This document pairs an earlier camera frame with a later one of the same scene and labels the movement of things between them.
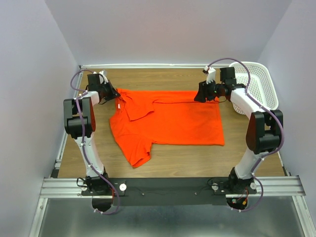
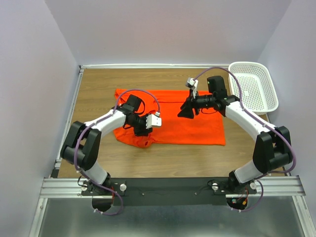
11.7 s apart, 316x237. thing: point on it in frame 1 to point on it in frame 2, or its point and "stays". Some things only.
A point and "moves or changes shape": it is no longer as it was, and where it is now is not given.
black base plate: [170, 191] stays
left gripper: [114, 94] to [143, 131]
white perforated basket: [262, 89] stays
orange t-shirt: [142, 117] moves or changes shape
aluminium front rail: [269, 186] stays
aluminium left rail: [55, 173] stays
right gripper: [203, 92] to [186, 111]
